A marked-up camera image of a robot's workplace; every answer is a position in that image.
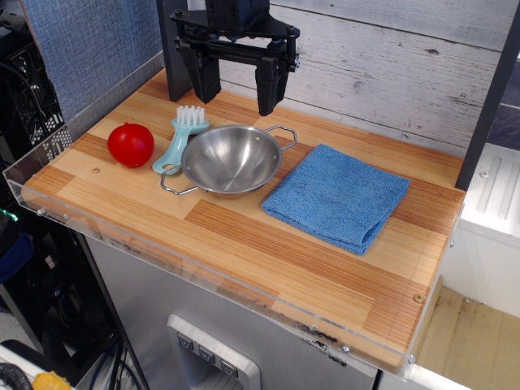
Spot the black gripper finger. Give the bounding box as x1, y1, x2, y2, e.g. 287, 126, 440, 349
255, 57, 288, 116
180, 41, 221, 103

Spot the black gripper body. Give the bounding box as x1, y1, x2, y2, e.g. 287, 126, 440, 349
171, 1, 300, 72

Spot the stainless steel pot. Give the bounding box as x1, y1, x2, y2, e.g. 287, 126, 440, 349
160, 124, 298, 197

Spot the blue cloth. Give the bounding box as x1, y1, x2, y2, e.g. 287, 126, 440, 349
262, 144, 410, 256

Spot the light blue dish brush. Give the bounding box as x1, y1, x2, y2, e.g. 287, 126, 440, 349
152, 106, 210, 174

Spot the red toy tomato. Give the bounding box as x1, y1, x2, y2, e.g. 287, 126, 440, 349
107, 123, 154, 168

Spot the black plastic crate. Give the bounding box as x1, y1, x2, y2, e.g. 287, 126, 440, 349
1, 28, 64, 146

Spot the clear acrylic table guard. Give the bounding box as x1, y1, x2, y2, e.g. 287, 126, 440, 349
6, 72, 464, 385

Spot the silver cabinet with dispenser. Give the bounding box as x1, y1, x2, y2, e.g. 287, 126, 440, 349
86, 238, 379, 389

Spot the white ribbed appliance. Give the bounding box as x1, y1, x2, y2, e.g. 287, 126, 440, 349
440, 144, 519, 317

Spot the yellow object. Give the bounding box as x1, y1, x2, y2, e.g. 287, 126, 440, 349
32, 371, 72, 390

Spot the dark grey left post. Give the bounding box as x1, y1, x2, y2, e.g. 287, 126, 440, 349
156, 0, 192, 102

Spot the dark grey post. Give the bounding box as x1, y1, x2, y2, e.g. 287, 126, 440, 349
455, 1, 519, 191
156, 0, 192, 102

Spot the dark grey right post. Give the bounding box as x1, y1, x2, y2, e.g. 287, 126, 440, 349
455, 1, 519, 191

